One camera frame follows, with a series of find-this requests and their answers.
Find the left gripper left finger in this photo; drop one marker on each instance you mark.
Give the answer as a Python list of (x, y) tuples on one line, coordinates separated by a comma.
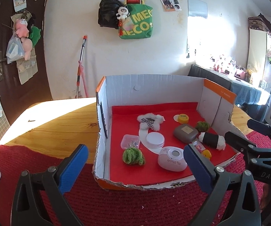
[(28, 207)]

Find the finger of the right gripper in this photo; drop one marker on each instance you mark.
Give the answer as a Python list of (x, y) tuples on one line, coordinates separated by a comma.
[(259, 127), (257, 160)]

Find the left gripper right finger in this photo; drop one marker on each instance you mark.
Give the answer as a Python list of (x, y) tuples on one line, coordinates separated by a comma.
[(243, 206)]

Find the black white sock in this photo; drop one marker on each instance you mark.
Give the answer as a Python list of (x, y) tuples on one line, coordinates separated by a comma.
[(212, 140)]

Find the green yarn ball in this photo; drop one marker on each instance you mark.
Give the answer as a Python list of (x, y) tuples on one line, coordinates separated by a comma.
[(132, 156), (202, 126)]

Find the grey square compact case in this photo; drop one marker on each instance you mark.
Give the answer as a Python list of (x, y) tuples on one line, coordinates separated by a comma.
[(185, 133)]

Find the yellow round cap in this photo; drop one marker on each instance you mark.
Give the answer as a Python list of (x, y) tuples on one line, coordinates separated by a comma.
[(183, 118)]

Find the white round plastic jar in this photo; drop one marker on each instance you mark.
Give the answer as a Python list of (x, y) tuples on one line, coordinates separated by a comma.
[(155, 140)]

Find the white fluffy star hairclip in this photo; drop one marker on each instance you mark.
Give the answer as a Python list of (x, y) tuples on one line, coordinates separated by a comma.
[(150, 121)]

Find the clear small plastic box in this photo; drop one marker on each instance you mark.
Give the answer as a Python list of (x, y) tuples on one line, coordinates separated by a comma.
[(129, 141)]

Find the dark cloth covered desk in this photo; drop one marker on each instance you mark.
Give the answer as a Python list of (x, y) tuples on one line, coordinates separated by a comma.
[(253, 100)]

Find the pink yellow small toy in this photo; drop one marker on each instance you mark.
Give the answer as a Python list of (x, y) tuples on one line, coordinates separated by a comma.
[(205, 152)]

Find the red knitted mat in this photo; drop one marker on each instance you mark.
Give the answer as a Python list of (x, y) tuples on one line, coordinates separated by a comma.
[(92, 204)]

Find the white wardrobe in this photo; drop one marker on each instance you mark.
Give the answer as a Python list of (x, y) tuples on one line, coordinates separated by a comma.
[(259, 54)]

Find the red paper bag liner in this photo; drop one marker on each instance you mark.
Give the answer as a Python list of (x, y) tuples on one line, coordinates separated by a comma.
[(124, 121)]

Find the brown door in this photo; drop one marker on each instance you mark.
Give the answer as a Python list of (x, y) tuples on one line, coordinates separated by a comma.
[(14, 97)]

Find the white orange cardboard box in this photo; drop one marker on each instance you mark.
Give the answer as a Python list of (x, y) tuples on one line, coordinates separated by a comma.
[(121, 99)]

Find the beige hanging organizer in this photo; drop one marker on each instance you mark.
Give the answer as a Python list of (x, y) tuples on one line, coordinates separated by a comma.
[(26, 69)]

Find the plastic bag on door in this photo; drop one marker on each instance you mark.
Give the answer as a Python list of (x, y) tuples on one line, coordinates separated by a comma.
[(15, 49)]

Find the green plush toy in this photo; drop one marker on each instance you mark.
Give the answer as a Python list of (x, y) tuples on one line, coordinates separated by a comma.
[(35, 35)]

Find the green tote bag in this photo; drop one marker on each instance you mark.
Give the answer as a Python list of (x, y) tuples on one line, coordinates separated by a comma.
[(139, 23)]

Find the pink plush toy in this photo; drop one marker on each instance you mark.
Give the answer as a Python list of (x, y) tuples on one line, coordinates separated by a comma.
[(22, 32)]

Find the black backpack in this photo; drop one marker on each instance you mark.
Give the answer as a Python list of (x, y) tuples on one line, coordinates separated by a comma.
[(107, 13)]

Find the grey sheet on wall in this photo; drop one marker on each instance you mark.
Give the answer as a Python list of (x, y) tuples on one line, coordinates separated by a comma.
[(197, 8)]

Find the photo poster on wall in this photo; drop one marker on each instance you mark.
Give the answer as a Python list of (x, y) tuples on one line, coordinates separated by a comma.
[(171, 5)]

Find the orange silver mop handle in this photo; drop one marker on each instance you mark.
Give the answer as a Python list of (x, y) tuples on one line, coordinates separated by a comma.
[(80, 72)]

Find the white plush keychain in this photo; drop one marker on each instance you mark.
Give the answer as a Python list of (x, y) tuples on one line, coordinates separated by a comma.
[(122, 13)]

